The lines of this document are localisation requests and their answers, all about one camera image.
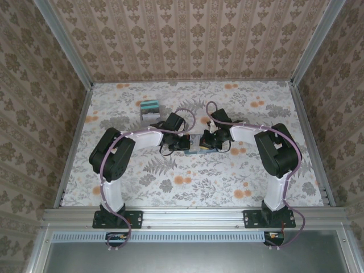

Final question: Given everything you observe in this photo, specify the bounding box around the teal leather card holder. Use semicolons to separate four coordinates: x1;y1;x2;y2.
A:
184;133;220;156

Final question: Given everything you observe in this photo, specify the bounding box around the clear acrylic box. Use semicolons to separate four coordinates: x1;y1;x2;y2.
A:
139;100;162;129

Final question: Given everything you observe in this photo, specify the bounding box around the floral table cover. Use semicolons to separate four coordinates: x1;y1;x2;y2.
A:
61;81;325;208

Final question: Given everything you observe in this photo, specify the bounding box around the grey metal panel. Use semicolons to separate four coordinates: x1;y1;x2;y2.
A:
24;229;359;273

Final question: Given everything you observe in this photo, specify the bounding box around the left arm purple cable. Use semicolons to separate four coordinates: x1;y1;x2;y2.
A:
99;106;197;253

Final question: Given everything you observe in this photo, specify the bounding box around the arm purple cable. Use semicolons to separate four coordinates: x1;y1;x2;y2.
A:
205;101;307;248
99;106;197;253

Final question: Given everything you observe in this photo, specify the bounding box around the left thin black cable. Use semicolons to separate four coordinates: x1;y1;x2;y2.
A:
158;141;175;156

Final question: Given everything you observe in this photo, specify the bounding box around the aluminium cross rail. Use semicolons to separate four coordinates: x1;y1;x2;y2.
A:
42;206;348;228

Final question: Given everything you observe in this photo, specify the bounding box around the aluminium side rail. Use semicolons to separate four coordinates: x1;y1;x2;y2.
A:
287;81;337;207
53;84;94;208

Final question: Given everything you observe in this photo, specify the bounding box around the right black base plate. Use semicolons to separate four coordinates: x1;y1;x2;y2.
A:
243;209;296;229

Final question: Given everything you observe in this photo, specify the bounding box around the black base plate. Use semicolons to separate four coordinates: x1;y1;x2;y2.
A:
243;209;296;229
92;209;143;229

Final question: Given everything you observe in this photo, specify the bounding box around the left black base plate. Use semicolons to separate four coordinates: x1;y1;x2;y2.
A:
92;209;143;229

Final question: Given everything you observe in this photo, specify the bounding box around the slotted grey cable duct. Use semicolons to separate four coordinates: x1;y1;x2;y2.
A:
52;230;267;243

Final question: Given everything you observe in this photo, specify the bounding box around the black cable port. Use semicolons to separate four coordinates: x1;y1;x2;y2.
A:
263;230;285;246
105;231;129;247

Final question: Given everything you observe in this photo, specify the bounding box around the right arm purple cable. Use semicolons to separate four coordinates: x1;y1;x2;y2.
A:
205;101;307;248

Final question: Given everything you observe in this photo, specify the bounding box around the aluminium frame post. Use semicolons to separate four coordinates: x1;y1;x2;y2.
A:
33;0;94;89
289;0;347;86

